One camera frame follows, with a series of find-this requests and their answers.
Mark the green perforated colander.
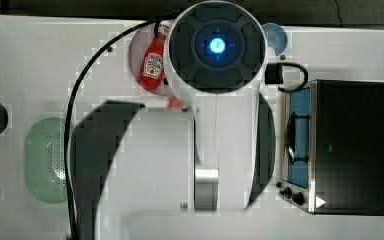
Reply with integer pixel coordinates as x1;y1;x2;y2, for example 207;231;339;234
24;117;67;204

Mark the black usb plug cable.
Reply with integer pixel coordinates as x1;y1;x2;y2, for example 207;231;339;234
265;62;310;93

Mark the red toy strawberry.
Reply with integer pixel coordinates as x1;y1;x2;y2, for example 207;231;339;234
168;97;183;109

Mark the black toaster oven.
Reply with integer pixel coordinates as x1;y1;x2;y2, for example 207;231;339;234
279;80;384;216

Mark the grey round plate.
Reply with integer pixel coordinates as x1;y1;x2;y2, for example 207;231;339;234
128;23;173;97

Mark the red ketchup bottle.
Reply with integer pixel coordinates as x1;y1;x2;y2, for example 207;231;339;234
139;21;171;89

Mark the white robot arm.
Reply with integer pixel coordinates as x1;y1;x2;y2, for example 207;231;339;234
70;0;268;240

